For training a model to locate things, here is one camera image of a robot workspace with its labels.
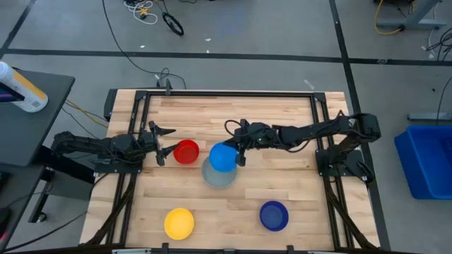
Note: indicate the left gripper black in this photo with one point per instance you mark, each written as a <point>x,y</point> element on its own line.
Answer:
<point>150,143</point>

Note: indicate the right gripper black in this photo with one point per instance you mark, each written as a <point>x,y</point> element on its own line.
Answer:
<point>259,135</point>

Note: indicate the light blue plastic bowl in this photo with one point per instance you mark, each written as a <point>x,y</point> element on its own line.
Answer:
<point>221,158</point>

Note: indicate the red plastic bowl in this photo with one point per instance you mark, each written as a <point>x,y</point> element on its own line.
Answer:
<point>186,152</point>

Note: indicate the yellow plastic bowl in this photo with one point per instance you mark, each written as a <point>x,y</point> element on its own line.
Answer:
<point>179,224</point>

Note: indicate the dark blue plastic bowl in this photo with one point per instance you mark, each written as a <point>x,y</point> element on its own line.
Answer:
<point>273,216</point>

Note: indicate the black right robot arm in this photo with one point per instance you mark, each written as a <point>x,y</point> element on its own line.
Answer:
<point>318,132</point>

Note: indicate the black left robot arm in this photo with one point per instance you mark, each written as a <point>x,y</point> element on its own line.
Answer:
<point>88,144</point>

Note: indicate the grey plastic bowl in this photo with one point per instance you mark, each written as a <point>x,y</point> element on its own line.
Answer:
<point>215,180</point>

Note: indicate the black power box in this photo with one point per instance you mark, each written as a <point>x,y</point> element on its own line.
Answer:
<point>110,104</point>

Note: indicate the black side table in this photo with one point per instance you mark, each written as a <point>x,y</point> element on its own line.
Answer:
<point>28,130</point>

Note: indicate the white canister yellow label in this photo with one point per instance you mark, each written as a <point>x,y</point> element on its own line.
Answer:
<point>24,91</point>

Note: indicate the dark flat device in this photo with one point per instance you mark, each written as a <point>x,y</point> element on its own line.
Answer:
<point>8,94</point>

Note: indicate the blue plastic bin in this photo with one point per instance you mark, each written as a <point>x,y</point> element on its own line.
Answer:
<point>427,162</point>

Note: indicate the grey metal floor bar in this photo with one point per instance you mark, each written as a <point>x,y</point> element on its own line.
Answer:
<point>429,116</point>

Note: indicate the grey desk leg base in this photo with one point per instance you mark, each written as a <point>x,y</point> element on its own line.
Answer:
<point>413,23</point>

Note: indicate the black aluminium table frame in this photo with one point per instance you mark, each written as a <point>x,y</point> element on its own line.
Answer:
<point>229,94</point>

